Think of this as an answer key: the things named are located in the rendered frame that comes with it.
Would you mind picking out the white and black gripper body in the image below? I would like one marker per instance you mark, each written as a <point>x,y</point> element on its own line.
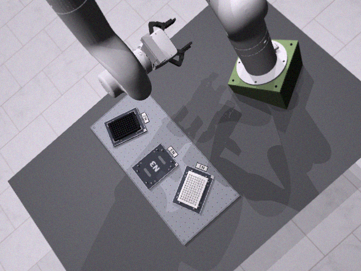
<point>165,45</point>

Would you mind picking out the white label sign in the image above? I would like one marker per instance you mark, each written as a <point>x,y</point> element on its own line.
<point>145,118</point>
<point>202,167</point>
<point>172,151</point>

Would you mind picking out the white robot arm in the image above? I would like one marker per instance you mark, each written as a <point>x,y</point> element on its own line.
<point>126,70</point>

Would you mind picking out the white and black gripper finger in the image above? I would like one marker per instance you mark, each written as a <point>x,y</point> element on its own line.
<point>181,55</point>
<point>161,25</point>

